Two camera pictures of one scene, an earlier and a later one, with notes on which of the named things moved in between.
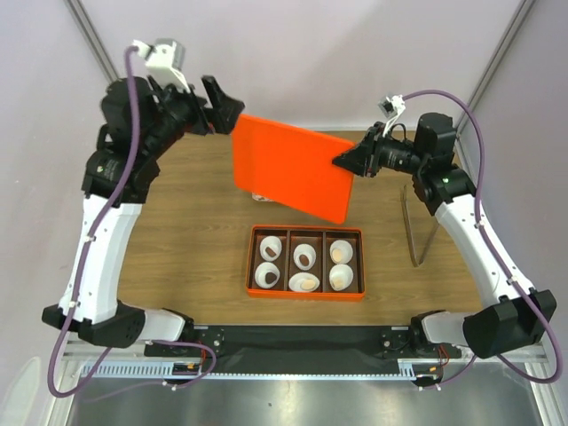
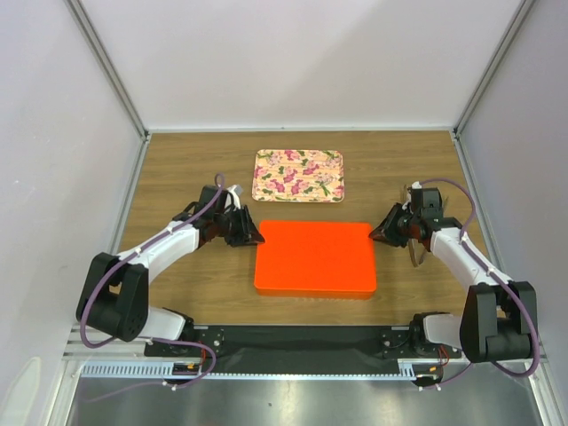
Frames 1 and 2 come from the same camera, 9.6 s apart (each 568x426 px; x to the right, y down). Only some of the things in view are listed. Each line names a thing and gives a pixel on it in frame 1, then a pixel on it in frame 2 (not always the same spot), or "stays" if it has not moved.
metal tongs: (429, 240) stays
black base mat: (301, 349) stays
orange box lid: (292, 167) → (328, 259)
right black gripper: (367, 154) → (379, 232)
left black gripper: (225, 109) → (248, 233)
